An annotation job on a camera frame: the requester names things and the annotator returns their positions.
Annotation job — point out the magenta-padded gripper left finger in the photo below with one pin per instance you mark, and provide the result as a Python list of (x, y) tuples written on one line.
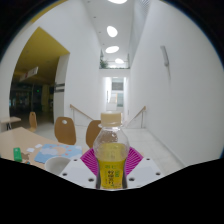
[(78, 171)]

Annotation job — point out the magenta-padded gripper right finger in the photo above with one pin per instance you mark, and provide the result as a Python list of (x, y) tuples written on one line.
[(145, 171)]

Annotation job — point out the yellow drink bottle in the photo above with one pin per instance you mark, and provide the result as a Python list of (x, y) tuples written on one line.
[(111, 163)]

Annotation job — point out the white cup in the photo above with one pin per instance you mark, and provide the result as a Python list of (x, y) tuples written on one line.
[(56, 165)]

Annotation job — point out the light blue printed booklet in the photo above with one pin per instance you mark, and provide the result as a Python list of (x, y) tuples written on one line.
[(55, 153)]

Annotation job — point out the wooden chair with backrest hole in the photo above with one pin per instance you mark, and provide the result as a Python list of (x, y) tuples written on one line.
[(65, 131), (91, 133), (32, 121)]

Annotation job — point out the small white paper cards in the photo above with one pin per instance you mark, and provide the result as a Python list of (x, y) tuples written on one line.
[(38, 146)]

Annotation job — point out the small blue and orange item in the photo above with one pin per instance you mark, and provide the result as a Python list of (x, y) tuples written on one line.
[(25, 156)]

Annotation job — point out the wooden stair handrail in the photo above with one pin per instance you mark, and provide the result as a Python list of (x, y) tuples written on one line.
[(80, 112), (139, 113)]

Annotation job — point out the small green box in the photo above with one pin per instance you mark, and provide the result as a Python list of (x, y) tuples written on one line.
[(17, 155)]

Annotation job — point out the small wooden side table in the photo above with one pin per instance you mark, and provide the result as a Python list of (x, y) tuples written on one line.
[(10, 120)]

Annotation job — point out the dark sign on pillar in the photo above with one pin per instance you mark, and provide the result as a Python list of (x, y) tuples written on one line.
[(60, 87)]

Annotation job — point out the dark display shelf unit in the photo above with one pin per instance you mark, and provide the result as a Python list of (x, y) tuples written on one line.
[(23, 98)]

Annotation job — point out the hanging white sign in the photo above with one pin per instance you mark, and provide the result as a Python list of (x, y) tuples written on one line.
[(29, 73)]

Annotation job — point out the green potted plant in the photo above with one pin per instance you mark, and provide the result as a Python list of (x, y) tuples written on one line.
[(103, 63)]

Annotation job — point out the round ceiling lights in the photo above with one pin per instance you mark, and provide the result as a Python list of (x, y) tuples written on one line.
[(112, 31)]

